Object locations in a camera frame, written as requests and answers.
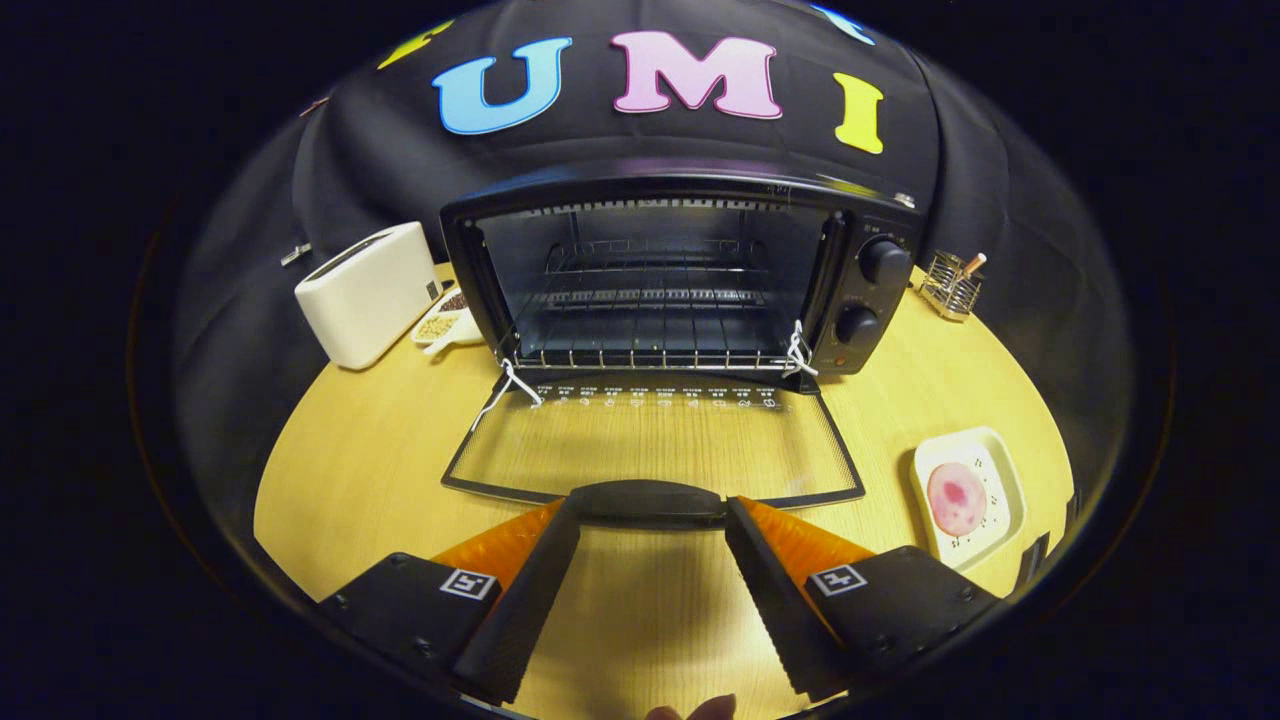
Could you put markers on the silver metal clip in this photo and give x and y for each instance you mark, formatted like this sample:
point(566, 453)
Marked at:
point(296, 254)

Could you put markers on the black toaster oven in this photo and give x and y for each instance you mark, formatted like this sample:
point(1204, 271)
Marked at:
point(640, 190)

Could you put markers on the white divided snack dish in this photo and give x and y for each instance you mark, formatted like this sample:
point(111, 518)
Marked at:
point(440, 325)

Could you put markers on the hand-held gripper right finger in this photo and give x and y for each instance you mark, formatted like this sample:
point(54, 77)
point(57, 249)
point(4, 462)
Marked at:
point(775, 605)

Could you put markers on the cream rectangular dish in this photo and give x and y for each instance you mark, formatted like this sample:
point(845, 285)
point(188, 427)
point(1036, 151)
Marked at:
point(1005, 490)

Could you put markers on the white bread toaster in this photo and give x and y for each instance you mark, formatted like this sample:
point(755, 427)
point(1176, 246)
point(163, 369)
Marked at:
point(365, 295)

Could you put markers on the pink ham slice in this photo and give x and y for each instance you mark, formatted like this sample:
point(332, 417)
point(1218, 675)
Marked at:
point(957, 498)

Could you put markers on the black backdrop cloth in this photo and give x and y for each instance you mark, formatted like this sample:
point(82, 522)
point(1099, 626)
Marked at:
point(380, 160)

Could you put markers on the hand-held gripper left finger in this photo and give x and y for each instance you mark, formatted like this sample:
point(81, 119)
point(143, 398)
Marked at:
point(525, 605)

